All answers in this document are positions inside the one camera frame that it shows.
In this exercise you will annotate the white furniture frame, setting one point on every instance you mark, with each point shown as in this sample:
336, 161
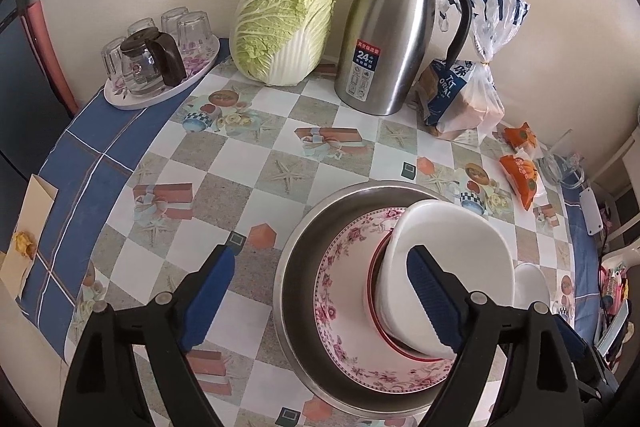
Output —
622, 187

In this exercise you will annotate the strawberry print bowl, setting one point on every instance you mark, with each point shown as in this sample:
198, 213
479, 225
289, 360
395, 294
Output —
376, 267

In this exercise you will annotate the crumpled yellow wrapper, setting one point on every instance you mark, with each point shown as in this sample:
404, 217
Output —
25, 243

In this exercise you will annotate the stainless steel thermos jug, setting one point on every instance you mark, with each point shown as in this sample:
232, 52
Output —
380, 37

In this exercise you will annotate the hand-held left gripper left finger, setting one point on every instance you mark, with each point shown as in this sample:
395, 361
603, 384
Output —
210, 297

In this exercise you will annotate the printed checkered tablecloth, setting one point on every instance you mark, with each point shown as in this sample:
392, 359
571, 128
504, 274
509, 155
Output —
240, 147

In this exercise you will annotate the white oval tray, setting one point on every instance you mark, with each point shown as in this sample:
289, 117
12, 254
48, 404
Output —
150, 99

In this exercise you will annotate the small white floral bowl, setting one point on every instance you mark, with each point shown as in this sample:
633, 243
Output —
530, 282

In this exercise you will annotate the pink board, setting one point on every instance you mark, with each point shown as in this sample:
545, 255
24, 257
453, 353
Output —
50, 57

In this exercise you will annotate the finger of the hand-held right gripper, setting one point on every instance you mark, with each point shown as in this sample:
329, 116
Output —
570, 337

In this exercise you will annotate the white square bowl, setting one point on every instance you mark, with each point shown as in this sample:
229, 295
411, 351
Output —
450, 237

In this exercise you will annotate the upturned drinking glass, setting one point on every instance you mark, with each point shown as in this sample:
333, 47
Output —
111, 59
195, 32
172, 19
140, 27

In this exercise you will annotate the large stainless steel basin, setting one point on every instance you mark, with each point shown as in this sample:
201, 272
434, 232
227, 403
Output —
300, 267

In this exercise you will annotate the round pink floral plate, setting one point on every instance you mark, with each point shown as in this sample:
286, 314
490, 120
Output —
345, 287

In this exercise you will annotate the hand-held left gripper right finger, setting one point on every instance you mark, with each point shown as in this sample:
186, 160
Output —
432, 302

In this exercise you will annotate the blue cabinet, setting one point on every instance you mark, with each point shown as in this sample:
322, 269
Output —
20, 82

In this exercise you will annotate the bagged sliced bread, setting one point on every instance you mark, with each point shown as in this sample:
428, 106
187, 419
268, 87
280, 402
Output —
465, 102

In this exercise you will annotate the orange snack packet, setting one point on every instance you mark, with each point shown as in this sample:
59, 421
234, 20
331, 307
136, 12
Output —
522, 179
520, 137

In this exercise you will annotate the clear glass cup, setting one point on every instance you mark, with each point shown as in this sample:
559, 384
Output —
560, 167

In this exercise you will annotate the napa cabbage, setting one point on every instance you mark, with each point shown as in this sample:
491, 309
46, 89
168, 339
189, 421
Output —
285, 17

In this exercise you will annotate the white rectangular device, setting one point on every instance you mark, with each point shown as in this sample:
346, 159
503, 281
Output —
591, 212

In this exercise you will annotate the beige paper envelope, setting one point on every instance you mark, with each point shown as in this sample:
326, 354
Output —
30, 207

